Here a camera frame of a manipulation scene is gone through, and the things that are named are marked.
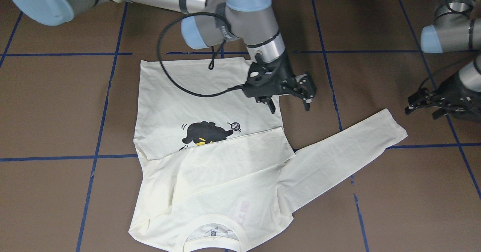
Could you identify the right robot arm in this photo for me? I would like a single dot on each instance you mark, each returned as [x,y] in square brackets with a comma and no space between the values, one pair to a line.
[211,24]

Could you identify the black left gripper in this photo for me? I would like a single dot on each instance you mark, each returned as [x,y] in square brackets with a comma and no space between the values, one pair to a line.
[459,91]

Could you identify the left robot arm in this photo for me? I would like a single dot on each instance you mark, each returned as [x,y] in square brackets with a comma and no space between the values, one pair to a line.
[455,30]

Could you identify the cream long-sleeve shirt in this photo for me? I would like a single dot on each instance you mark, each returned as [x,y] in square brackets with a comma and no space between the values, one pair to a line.
[220,172]

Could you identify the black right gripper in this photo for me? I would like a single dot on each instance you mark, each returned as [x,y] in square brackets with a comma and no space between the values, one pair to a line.
[287,74]

